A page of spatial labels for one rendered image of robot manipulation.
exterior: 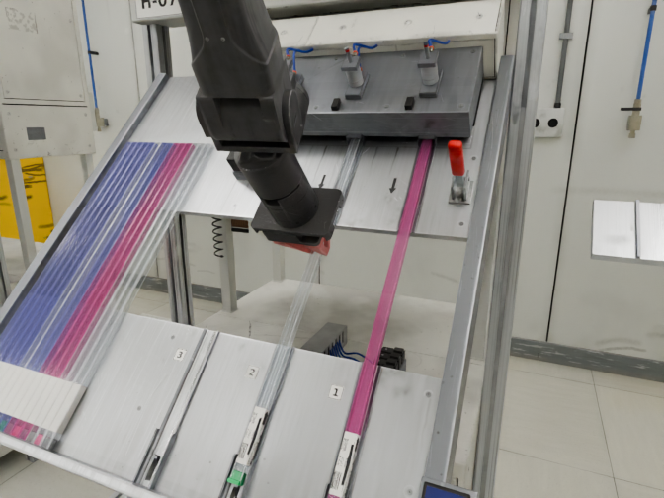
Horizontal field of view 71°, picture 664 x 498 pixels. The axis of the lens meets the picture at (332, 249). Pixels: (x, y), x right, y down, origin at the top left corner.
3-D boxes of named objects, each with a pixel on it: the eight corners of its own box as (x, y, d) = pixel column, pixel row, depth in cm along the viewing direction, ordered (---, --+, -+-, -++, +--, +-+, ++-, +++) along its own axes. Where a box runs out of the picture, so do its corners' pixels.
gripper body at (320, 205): (273, 193, 60) (248, 154, 54) (347, 198, 56) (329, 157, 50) (255, 235, 57) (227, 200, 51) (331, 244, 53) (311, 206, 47)
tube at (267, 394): (243, 486, 49) (239, 485, 48) (232, 482, 50) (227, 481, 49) (364, 136, 72) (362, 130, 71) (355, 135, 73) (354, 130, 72)
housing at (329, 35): (496, 110, 76) (498, 31, 64) (242, 112, 94) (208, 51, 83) (502, 76, 79) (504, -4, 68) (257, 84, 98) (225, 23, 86)
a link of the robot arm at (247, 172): (222, 166, 45) (277, 160, 43) (238, 115, 48) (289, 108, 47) (253, 207, 51) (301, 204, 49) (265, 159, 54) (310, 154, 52)
